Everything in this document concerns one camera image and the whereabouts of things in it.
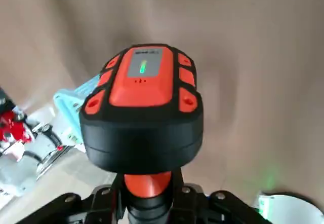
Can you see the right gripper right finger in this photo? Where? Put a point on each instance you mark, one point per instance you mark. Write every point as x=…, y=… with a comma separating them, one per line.
x=202, y=208

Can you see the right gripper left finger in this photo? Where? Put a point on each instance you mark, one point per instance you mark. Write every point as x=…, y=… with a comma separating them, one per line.
x=96, y=208

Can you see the red toy car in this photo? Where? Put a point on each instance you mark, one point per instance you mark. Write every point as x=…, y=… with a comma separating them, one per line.
x=15, y=130

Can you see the orange black barcode scanner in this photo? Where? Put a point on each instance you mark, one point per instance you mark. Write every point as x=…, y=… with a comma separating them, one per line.
x=141, y=94

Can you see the light blue plastic basket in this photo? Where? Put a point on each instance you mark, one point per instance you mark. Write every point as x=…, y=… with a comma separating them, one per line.
x=68, y=102

